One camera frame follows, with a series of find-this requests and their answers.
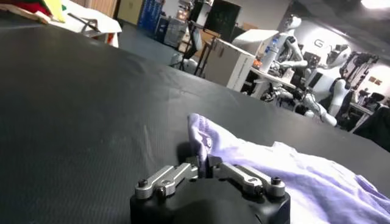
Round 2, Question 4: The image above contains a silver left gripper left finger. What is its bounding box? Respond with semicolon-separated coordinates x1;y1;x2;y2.
134;155;202;200

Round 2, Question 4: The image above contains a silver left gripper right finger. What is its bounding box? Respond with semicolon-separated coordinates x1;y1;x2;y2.
207;155;286;198

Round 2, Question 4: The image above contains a lavender printed t-shirt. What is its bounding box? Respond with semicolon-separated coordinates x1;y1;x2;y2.
186;113;390;224

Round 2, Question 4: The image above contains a white height-adjustable desk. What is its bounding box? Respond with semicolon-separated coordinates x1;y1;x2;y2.
240;66;298;100

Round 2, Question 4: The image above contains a large black vinyl table cover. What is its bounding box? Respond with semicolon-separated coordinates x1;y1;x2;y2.
0;12;390;224

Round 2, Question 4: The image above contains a tall white cardboard box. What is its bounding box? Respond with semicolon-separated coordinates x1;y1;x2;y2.
202;38;256;92

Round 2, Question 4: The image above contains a white humanoid robot on base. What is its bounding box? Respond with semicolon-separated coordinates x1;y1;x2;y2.
300;44;354;127

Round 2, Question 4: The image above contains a black monitor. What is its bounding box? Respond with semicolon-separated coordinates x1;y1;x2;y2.
210;0;241;34

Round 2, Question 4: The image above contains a white cloth-covered folding table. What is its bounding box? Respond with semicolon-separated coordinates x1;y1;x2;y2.
45;0;122;48

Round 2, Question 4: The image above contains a thin black rod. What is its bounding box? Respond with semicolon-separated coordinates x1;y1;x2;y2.
68;12;101;33

